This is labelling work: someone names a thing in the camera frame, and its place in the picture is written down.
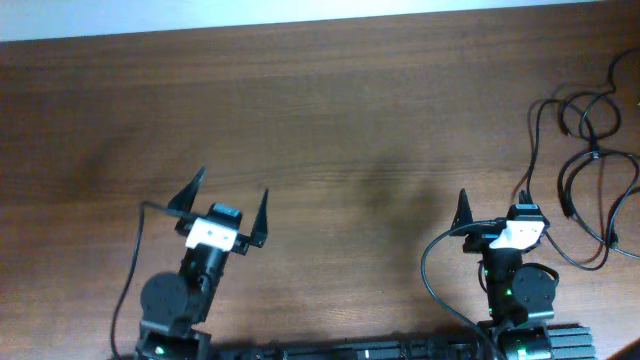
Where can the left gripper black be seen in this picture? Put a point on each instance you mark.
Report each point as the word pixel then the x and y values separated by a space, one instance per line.
pixel 245 244

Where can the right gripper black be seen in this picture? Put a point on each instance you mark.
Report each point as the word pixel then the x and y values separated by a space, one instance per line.
pixel 480 238

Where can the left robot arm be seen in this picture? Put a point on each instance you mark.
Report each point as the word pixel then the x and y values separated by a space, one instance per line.
pixel 173 303

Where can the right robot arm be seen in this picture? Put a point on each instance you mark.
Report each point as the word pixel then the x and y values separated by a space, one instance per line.
pixel 520 295

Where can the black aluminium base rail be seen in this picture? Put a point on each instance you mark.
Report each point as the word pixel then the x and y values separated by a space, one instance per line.
pixel 571 342

